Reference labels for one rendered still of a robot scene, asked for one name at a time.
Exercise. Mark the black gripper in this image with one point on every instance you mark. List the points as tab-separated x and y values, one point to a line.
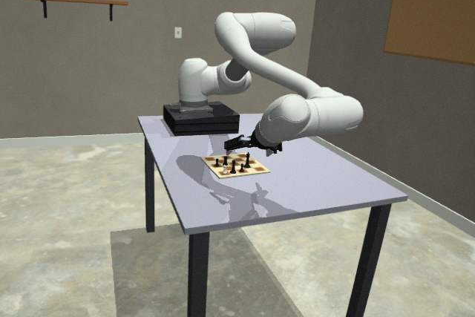
242	142

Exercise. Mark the chessboard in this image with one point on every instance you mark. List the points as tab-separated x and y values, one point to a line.
255	166

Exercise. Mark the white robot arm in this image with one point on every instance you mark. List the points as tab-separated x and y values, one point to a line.
247	37

